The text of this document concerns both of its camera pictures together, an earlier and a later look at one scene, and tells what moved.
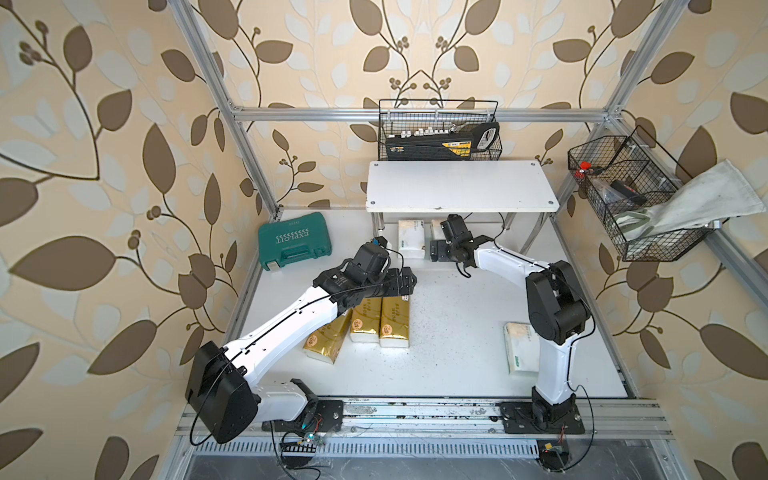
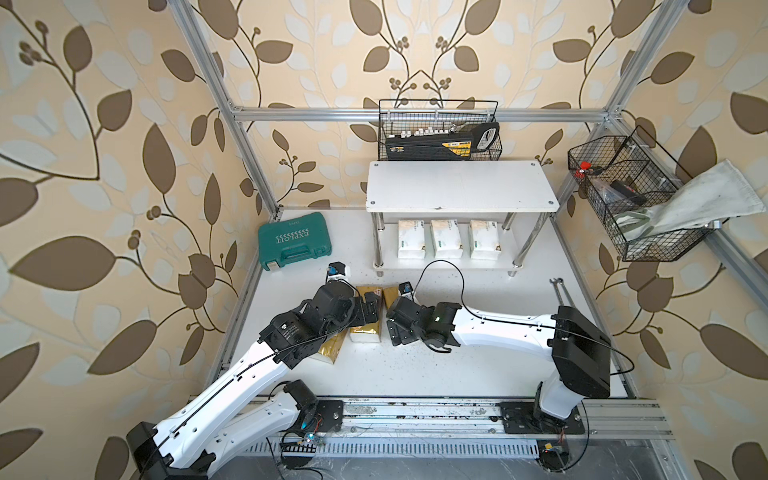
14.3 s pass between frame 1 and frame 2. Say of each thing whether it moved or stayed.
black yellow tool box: stayed
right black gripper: moved
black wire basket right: stayed
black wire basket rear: stayed
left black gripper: moved
